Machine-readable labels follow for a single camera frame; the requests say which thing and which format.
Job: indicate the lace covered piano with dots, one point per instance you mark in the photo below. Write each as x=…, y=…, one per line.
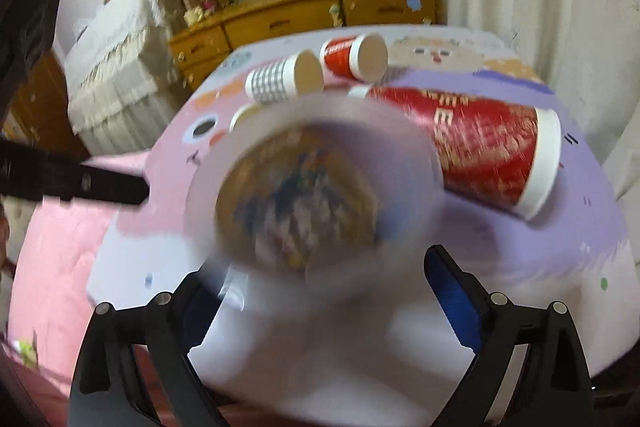
x=122, y=82

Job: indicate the yellow mug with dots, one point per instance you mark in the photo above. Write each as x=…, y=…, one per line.
x=194, y=16

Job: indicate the person's left hand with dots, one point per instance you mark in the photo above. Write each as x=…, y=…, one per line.
x=5, y=263

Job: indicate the clear plastic patterned cup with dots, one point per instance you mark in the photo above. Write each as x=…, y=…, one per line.
x=313, y=201

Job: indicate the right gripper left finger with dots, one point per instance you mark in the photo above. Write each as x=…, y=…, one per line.
x=109, y=388

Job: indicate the cartoon printed tablecloth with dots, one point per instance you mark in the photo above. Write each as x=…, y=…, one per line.
x=389, y=358

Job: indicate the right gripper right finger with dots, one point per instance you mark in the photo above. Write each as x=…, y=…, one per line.
x=554, y=387

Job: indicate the wooden desk with drawers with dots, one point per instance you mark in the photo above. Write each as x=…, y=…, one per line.
x=198, y=50

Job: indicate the grey checkered paper cup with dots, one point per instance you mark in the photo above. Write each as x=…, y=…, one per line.
x=285, y=80

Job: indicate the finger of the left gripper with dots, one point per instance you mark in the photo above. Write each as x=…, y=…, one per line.
x=31, y=174

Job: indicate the white floral curtain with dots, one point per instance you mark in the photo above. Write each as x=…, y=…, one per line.
x=587, y=51

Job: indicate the tall red paper cup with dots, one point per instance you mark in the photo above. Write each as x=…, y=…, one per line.
x=504, y=154

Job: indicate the pink blanket on bed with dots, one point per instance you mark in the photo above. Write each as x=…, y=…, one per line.
x=49, y=308

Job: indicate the brown paper cup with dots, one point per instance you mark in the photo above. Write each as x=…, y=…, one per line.
x=244, y=113

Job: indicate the small red paper cup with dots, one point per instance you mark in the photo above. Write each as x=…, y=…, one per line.
x=362, y=58

